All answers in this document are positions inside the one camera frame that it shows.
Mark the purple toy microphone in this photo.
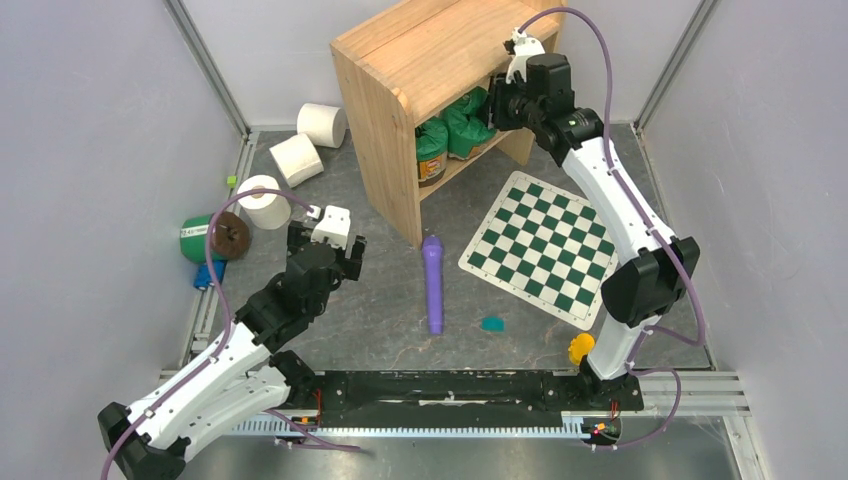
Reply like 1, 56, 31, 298
421, 235, 444, 335

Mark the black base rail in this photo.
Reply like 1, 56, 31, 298
281, 370, 644, 429

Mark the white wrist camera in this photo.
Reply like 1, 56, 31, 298
307, 205, 351, 250
504, 29, 545, 84

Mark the white toilet roll front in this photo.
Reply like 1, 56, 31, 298
237, 175, 291, 230

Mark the white toilet roll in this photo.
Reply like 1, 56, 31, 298
270, 134, 324, 188
296, 103, 348, 148
237, 175, 291, 230

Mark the teal small block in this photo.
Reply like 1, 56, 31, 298
480, 317, 505, 333

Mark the green white chessboard mat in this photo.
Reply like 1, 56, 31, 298
458, 171, 618, 331

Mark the blue toy car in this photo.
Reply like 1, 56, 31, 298
193, 260, 227, 291

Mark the white toilet roll back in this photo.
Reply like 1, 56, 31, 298
296, 103, 348, 148

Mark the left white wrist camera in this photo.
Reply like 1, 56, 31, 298
307, 205, 351, 250

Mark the green roll orange label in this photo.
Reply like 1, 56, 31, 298
441, 87, 496, 161

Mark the white toilet roll middle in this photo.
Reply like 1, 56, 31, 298
270, 134, 324, 188

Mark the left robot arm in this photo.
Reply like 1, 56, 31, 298
97, 221, 367, 479

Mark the yellow toy piece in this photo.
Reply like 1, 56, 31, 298
567, 332, 595, 366

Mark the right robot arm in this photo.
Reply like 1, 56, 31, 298
489, 53, 700, 408

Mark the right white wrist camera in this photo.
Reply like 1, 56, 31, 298
504, 29, 545, 84

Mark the purple cable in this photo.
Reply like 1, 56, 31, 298
99, 188, 319, 480
516, 6, 707, 452

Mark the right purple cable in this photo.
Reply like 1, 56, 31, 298
516, 6, 707, 452

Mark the wooden shelf unit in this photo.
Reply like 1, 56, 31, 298
330, 0, 556, 247

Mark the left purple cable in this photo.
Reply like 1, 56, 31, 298
99, 188, 319, 480

